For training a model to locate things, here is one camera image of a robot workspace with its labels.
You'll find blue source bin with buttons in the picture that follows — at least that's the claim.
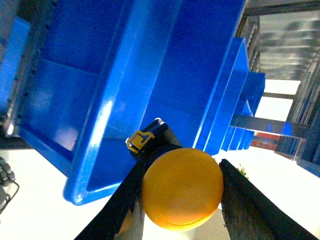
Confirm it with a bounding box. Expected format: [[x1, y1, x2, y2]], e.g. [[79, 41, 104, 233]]
[[17, 0, 246, 205]]

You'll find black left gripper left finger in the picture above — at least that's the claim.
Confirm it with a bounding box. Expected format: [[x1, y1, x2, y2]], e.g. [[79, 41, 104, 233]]
[[75, 161, 145, 240]]

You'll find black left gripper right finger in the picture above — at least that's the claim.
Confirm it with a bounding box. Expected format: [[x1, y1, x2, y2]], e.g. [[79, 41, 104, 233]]
[[219, 159, 317, 240]]

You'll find yellow mushroom push button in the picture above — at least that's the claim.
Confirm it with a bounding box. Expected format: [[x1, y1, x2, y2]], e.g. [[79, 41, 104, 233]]
[[126, 117, 224, 232]]

